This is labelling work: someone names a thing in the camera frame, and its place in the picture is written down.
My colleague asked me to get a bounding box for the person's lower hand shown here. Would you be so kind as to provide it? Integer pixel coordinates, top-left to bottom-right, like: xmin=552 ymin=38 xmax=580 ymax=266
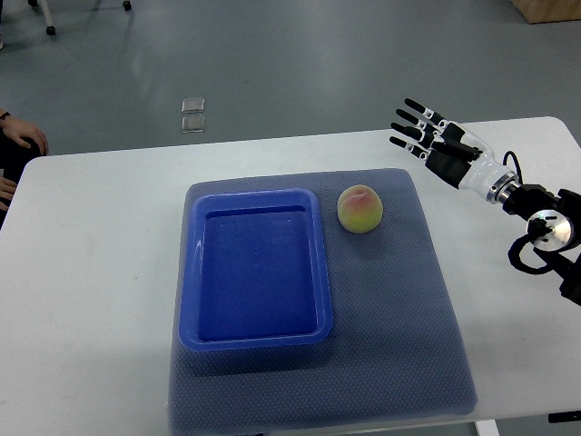
xmin=0 ymin=176 xmax=17 ymax=212

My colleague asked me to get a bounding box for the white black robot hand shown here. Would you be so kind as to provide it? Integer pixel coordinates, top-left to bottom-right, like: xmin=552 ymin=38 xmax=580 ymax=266
xmin=389 ymin=98 xmax=521 ymax=203

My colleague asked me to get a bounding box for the person's hand with wristband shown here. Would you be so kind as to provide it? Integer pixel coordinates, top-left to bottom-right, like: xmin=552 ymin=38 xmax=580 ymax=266
xmin=1 ymin=108 xmax=49 ymax=156

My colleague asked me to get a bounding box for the peach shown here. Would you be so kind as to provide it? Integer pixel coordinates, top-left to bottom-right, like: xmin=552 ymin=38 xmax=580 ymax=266
xmin=337 ymin=184 xmax=383 ymax=234

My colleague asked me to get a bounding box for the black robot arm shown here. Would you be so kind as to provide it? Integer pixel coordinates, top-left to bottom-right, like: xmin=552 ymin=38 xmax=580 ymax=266
xmin=498 ymin=182 xmax=580 ymax=304

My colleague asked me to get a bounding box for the upper metal floor plate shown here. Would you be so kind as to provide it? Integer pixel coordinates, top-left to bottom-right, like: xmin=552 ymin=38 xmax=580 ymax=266
xmin=182 ymin=97 xmax=205 ymax=114

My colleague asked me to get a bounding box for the chair base with castors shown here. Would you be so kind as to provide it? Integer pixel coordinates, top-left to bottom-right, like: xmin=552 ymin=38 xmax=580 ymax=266
xmin=26 ymin=0 xmax=133 ymax=36

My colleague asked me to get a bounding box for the wooden box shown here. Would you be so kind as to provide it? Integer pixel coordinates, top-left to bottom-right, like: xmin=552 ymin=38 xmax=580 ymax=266
xmin=511 ymin=0 xmax=580 ymax=24

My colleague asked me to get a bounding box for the grey-blue textured mat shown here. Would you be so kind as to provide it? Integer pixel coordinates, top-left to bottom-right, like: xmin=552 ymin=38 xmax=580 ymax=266
xmin=168 ymin=169 xmax=477 ymax=435

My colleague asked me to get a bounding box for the blue plastic tray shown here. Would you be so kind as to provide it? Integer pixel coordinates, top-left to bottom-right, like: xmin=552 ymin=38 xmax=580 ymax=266
xmin=178 ymin=188 xmax=333 ymax=352

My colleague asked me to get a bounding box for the white table leg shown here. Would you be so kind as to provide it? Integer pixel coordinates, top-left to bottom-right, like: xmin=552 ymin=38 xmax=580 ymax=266
xmin=474 ymin=420 xmax=500 ymax=436

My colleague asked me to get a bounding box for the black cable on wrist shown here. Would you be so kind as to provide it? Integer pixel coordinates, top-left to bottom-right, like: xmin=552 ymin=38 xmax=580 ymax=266
xmin=501 ymin=150 xmax=524 ymax=185

